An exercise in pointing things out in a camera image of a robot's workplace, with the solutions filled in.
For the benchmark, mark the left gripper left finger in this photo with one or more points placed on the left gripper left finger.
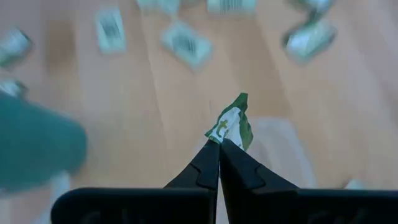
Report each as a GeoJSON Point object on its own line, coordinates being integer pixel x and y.
{"type": "Point", "coordinates": [202, 180]}

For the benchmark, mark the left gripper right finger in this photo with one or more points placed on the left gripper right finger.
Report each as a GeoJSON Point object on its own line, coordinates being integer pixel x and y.
{"type": "Point", "coordinates": [248, 186]}

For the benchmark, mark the light green stevia packet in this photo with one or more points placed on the light green stevia packet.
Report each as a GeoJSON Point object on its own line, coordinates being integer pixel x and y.
{"type": "Point", "coordinates": [354, 184]}
{"type": "Point", "coordinates": [110, 29]}
{"type": "Point", "coordinates": [231, 4]}
{"type": "Point", "coordinates": [186, 43]}

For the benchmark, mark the clear plastic container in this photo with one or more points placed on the clear plastic container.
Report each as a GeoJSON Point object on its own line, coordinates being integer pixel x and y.
{"type": "Point", "coordinates": [280, 149]}

